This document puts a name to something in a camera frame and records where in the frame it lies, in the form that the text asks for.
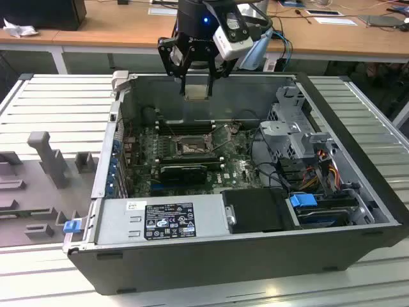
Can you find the blue card retention clips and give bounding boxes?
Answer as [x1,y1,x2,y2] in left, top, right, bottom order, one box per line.
[107,140,121,196]

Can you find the grey power supply unit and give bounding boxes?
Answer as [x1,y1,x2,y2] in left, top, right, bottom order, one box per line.
[94,196,231,246]

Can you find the white wrist camera black face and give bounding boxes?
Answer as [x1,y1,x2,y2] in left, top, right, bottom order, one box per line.
[212,11,256,61]

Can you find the black box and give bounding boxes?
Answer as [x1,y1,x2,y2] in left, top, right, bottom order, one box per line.
[0,0,87,32]

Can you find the black open PC case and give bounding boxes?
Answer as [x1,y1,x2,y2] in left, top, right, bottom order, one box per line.
[62,70,404,297]

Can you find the green motherboard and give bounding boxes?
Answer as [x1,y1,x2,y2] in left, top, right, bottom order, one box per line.
[120,123,282,198]

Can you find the white paper sheet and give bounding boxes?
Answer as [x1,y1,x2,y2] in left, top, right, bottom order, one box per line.
[314,15,357,26]

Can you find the blue cable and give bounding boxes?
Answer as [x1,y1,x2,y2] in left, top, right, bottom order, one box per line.
[270,30,293,71]

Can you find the dark laptop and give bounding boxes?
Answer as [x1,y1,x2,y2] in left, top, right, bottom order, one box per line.
[357,14,406,31]

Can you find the grey metal drive cage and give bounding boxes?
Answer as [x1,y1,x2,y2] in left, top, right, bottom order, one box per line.
[259,85,336,161]

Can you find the black wire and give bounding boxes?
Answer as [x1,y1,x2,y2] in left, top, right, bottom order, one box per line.
[249,127,288,190]

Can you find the silver square CPU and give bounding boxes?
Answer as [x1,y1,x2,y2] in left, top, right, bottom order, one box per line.
[184,84,209,103]

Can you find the yellow orange wire bundle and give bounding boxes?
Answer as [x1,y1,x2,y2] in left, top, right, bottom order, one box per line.
[302,164,340,189]

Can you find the black RAM slot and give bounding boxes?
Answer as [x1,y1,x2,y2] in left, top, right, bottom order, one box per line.
[156,120,215,127]
[156,152,219,161]
[156,125,215,135]
[158,159,223,168]

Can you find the crumpled white paper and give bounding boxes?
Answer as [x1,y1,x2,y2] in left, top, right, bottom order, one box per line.
[3,17,39,38]

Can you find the black plastic air shroud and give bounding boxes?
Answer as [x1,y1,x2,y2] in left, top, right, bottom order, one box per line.
[221,187,303,234]

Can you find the grey parts rack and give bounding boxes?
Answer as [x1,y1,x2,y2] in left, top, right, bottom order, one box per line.
[0,130,100,249]

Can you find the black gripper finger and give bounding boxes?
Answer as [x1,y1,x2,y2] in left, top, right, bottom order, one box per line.
[157,37,188,97]
[206,47,238,97]

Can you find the grey case release latch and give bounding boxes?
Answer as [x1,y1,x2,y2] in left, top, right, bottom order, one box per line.
[111,70,130,90]

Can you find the thin wire locking lever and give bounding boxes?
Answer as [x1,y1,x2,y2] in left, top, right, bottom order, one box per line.
[168,123,180,151]
[211,136,239,153]

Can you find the hard disk in blue carrier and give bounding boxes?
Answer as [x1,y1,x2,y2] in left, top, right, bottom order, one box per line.
[289,193,352,228]

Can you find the white flat device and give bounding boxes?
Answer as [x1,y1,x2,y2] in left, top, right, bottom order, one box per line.
[305,9,344,17]

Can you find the metal socket cover frame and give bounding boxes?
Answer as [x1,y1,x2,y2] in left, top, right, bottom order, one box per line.
[209,122,239,153]

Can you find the black graphics card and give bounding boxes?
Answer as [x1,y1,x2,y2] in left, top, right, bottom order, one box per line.
[159,164,208,185]

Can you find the CPU socket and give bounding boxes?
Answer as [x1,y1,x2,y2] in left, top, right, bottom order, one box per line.
[172,134,213,157]

